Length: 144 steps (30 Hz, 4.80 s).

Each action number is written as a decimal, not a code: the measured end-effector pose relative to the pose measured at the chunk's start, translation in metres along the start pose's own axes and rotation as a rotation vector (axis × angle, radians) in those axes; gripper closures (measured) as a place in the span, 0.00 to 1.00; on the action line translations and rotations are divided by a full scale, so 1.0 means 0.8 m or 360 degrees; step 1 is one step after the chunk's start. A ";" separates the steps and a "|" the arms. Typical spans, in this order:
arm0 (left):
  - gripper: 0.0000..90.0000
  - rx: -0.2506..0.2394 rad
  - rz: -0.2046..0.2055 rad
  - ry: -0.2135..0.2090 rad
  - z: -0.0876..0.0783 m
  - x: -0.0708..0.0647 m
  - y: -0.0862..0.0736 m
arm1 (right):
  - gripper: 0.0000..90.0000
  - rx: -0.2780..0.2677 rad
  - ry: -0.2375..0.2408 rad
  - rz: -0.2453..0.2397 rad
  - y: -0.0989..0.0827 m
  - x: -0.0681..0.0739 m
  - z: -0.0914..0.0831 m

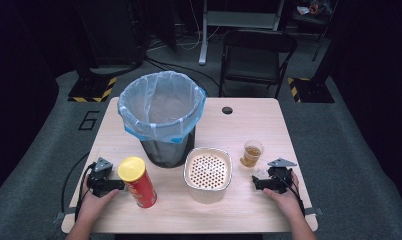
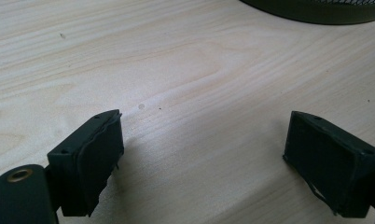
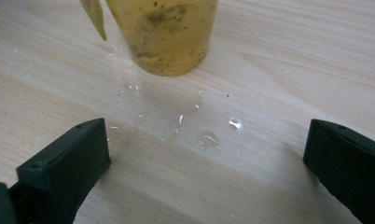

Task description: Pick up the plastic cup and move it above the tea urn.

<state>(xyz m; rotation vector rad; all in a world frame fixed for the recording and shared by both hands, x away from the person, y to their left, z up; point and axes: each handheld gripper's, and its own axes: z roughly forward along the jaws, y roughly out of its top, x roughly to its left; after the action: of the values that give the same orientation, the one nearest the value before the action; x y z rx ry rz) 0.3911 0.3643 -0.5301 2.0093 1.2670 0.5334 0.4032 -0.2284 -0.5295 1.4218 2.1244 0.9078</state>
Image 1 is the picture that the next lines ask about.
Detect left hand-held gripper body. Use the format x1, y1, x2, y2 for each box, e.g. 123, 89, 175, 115
86, 156, 114, 198

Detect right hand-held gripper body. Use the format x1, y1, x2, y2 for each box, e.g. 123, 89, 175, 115
267, 157, 298, 195

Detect red chip can yellow lid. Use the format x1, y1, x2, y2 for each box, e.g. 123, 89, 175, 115
117, 156, 158, 209

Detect clear plastic cup brown drink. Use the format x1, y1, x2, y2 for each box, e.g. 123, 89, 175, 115
239, 139, 265, 169

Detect cream strainer basin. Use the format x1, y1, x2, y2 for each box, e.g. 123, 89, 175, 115
183, 147, 233, 205

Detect black mesh trash bin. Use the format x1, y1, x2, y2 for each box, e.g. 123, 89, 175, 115
139, 125, 197, 169

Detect blue plastic trash bag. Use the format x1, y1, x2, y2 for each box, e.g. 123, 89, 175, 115
117, 70, 208, 145

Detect person's right hand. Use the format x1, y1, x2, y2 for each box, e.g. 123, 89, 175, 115
262, 171, 305, 220

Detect person's left hand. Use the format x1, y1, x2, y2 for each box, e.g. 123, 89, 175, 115
77, 175, 120, 223

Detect black stand base hazard stripes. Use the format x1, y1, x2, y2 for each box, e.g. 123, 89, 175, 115
286, 77, 336, 104
67, 76, 118, 104

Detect black folding chair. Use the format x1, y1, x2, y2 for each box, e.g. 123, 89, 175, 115
218, 29, 299, 100

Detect black equipment cabinet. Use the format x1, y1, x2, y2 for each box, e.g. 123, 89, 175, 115
73, 0, 147, 70

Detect dark chair with clutter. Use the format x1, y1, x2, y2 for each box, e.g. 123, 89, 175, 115
288, 0, 341, 63

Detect black computer tower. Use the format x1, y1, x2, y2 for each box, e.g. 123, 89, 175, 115
146, 0, 177, 53

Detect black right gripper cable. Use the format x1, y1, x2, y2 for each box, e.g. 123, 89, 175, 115
278, 171, 306, 218

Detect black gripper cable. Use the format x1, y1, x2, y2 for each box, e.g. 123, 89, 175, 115
74, 162, 97, 223
278, 171, 306, 218

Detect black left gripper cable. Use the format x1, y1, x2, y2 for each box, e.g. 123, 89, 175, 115
74, 162, 97, 223

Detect grey metal bracket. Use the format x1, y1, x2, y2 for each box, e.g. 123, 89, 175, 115
304, 206, 324, 217

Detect black floor cable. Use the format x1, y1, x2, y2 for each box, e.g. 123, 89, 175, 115
143, 55, 224, 96

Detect white floor cable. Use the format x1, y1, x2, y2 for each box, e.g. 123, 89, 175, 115
175, 0, 223, 52

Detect white desk frame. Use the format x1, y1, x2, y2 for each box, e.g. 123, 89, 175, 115
198, 0, 287, 66

